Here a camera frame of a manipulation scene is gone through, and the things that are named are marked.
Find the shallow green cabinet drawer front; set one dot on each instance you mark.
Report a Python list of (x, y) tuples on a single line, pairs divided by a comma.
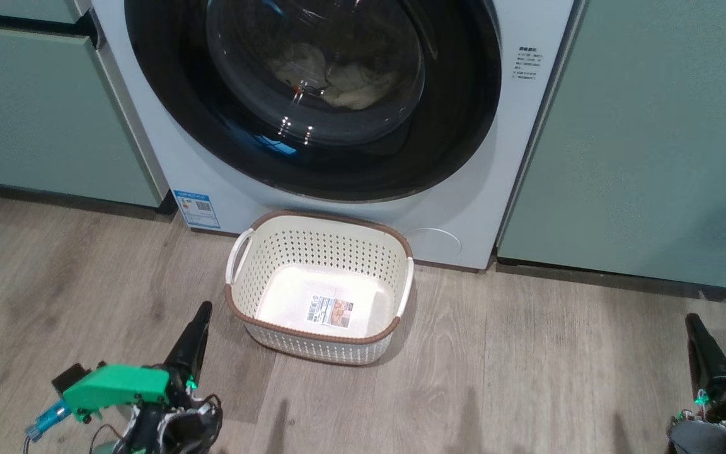
[(10, 7)]

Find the dark cabinet plinth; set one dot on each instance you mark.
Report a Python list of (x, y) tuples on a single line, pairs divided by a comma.
[(621, 279), (54, 197)]

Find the white filler panel strip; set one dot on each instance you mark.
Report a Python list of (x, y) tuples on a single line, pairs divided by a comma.
[(130, 113)]

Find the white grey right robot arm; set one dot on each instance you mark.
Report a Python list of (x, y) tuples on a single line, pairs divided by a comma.
[(703, 438)]

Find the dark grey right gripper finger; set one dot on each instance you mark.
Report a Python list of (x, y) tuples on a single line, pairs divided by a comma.
[(709, 366)]

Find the blue energy label sticker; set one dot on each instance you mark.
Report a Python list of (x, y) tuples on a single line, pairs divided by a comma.
[(196, 209)]

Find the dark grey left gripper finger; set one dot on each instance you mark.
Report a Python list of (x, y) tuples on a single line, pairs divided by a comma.
[(190, 353)]

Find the cream perforated basket brown rim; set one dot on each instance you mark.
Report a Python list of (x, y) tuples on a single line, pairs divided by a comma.
[(312, 252)]

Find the small black text sticker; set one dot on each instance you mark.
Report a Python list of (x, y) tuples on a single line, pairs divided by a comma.
[(528, 63)]

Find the barcode label sticker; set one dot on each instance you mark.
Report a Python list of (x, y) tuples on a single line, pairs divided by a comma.
[(329, 312)]

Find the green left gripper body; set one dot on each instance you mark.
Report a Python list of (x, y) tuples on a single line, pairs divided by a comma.
[(117, 388)]

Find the washing machine glass door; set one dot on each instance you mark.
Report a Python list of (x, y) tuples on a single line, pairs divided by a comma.
[(451, 126)]

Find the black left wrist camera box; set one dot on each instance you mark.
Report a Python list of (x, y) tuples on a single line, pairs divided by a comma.
[(70, 378)]

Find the cream clothing with blue trim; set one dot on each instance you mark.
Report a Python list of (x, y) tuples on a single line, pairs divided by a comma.
[(357, 91)]

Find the round white filter cover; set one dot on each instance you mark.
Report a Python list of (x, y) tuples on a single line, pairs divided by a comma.
[(438, 243)]

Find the wide green cabinet panel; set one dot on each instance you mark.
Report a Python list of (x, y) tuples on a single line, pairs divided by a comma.
[(653, 139)]

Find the white front-load washing machine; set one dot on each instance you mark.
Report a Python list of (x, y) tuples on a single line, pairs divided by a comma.
[(495, 208)]

